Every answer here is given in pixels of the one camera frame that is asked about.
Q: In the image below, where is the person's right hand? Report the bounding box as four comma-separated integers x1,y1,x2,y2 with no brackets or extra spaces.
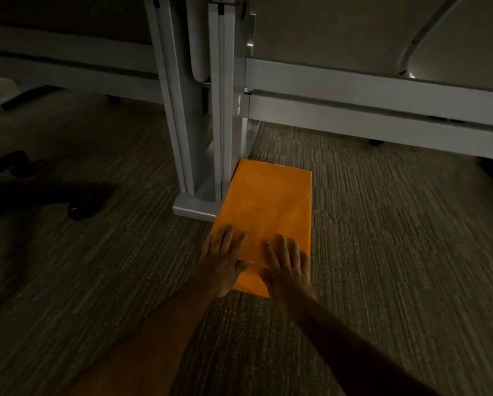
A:
259,234,315,310

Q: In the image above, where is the person's left hand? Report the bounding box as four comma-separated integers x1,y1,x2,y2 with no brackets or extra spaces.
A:
196,224,250,300

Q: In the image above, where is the orange paper envelope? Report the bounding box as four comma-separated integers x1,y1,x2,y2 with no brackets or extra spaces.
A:
209,158,313,299

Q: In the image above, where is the person's left forearm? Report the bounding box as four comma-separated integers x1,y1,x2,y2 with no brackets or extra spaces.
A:
61,284,216,396

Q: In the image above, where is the person's right forearm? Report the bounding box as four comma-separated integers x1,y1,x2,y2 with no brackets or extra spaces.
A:
285,290,443,396

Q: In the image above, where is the upright white table leg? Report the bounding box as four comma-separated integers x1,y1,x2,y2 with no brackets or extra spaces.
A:
208,0,248,202

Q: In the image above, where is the slanted white table leg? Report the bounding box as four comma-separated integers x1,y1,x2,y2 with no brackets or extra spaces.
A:
144,0,198,195

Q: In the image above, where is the white table crossbeam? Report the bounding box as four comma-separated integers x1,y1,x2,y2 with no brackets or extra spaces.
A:
0,53,165,105
245,92,493,162
244,57,493,129
0,25,161,75

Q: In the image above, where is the black office chair base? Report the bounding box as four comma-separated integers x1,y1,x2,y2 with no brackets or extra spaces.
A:
0,150,121,222

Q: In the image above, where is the folded grey table top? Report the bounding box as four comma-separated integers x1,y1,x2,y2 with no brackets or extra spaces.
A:
246,0,493,94

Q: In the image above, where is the curved grey cable strip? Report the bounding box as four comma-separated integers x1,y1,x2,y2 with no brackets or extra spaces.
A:
398,0,467,77

